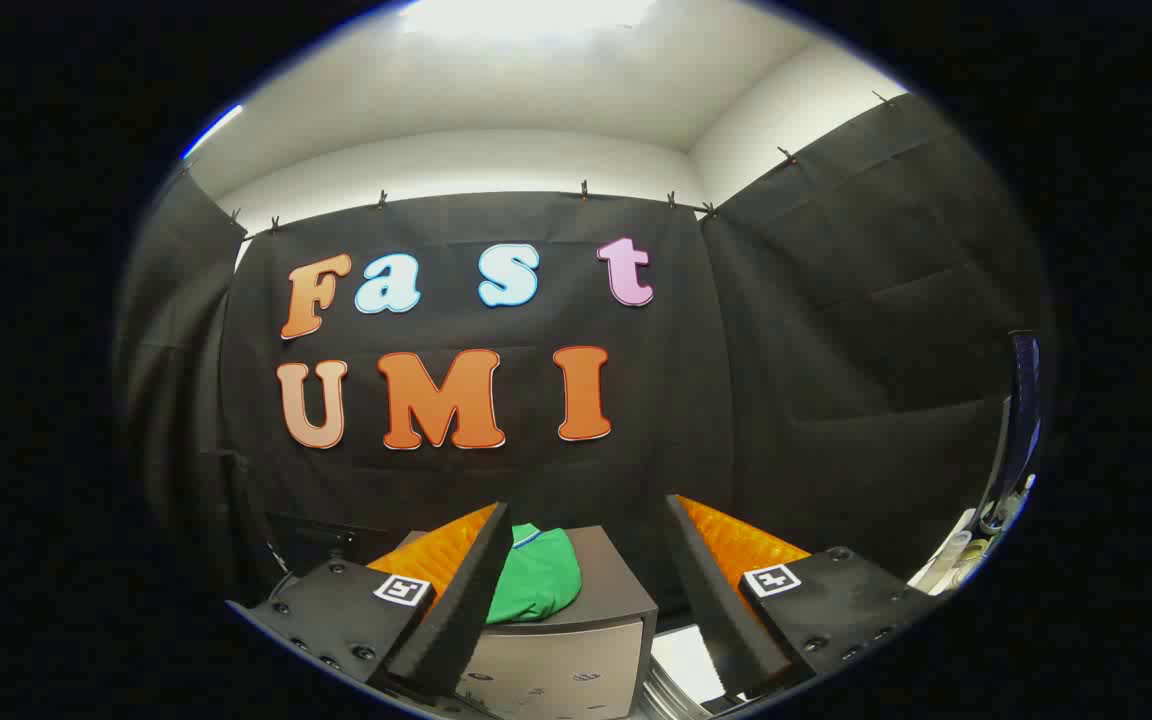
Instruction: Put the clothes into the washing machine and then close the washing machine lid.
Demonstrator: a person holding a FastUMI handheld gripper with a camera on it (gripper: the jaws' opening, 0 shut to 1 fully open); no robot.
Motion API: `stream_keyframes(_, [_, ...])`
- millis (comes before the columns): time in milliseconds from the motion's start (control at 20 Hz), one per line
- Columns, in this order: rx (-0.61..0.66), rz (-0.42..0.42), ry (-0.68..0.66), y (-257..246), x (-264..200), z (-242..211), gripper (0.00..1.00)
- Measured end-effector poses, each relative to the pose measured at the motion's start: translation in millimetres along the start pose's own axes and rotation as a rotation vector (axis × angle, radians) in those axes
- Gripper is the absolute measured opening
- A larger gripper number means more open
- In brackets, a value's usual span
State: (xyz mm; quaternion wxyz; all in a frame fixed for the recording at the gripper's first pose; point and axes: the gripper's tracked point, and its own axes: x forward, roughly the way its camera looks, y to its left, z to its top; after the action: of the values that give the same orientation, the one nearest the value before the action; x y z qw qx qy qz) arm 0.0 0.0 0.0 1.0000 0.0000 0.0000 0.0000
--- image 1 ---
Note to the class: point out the black backdrop cloth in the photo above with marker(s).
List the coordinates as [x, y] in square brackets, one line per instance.
[736, 350]

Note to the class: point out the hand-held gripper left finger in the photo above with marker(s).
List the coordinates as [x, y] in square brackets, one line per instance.
[466, 600]

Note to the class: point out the green polo shirt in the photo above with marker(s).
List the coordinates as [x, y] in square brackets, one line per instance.
[536, 580]

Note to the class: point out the white container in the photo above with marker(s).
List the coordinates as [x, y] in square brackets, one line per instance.
[954, 555]

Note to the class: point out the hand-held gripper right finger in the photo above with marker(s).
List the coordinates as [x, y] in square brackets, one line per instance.
[711, 590]

